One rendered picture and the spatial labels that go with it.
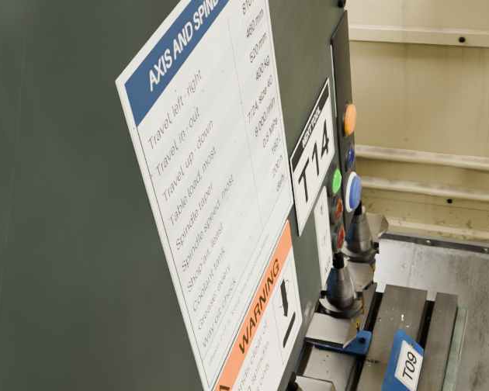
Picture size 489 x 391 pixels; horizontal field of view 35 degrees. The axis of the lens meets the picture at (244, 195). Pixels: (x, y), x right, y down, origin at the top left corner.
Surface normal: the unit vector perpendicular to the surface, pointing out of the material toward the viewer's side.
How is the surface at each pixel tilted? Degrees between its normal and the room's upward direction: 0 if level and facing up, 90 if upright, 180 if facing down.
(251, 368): 90
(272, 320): 90
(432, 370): 0
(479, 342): 24
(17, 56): 90
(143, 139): 90
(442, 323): 0
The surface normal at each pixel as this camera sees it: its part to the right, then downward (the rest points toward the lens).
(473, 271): -0.26, -0.42
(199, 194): 0.94, 0.12
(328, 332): -0.14, -0.75
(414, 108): -0.33, 0.65
